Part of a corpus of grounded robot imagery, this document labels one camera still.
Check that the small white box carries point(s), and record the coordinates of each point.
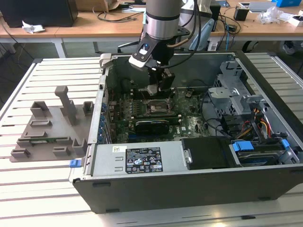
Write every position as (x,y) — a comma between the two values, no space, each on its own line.
(213,46)

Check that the green motherboard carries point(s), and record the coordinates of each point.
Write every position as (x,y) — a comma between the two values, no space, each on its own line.
(189,127)

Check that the white cardboard box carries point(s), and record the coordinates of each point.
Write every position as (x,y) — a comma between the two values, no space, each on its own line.
(297,21)

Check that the blue case latch tab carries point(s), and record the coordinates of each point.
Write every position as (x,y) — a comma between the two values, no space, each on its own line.
(74,163)

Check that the crumpled clear plastic bag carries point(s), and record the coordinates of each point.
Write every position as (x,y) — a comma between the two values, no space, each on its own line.
(272,14)

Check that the black graphics card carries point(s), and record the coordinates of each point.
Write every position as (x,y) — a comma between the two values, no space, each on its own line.
(152,127)

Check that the brown cardboard box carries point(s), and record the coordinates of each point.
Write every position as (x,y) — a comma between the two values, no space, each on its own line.
(94,5)

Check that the black chair base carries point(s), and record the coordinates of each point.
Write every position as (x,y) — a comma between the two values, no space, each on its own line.
(248,46)

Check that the bright blue box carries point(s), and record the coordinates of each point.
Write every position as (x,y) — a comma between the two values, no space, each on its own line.
(282,2)

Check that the long wooden desk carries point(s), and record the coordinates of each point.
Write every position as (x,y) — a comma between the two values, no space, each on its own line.
(71,29)

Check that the grey parts rack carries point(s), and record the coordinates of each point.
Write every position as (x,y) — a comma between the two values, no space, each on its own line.
(59,132)

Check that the silver CPU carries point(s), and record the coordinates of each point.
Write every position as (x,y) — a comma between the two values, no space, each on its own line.
(152,89)

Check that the small black open box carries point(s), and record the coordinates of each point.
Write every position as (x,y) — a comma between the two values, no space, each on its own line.
(241,14)

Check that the large black computer tower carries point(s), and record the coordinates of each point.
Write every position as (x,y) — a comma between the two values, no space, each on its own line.
(38,11)

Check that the thin metal locking lever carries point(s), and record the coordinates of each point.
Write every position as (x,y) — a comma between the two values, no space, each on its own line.
(143,95)

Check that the grey metal drive cage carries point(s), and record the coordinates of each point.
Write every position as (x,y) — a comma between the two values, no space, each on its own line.
(222,99)

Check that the round coin battery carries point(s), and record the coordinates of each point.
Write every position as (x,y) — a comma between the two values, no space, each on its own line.
(188,95)

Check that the white sports shoe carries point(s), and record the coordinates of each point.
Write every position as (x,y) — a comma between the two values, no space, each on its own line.
(289,48)

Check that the open black PC case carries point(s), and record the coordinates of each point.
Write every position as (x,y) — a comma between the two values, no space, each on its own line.
(165,194)

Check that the grey flat tablet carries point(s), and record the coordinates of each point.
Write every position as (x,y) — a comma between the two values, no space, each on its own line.
(260,6)

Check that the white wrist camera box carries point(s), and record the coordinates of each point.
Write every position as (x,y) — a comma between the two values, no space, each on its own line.
(139,62)

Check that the crumpled white paper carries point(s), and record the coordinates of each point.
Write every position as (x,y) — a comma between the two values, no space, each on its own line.
(33,28)

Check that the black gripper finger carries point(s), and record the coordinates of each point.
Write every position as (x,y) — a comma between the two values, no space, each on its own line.
(166,80)
(154,76)

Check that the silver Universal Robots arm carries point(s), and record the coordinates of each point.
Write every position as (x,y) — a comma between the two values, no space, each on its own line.
(162,19)

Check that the grey power supply with label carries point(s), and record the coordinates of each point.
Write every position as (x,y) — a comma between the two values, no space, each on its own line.
(106,160)

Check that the CPU socket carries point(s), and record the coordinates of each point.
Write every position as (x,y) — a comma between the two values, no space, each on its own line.
(157,109)

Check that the hard disk in blue carrier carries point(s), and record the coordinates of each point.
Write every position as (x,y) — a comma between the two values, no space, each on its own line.
(242,146)

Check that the small blue plastic clip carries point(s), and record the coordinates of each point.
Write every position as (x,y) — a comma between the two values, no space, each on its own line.
(285,143)

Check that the blue booklet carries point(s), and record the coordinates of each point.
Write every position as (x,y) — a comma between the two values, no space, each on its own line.
(223,2)

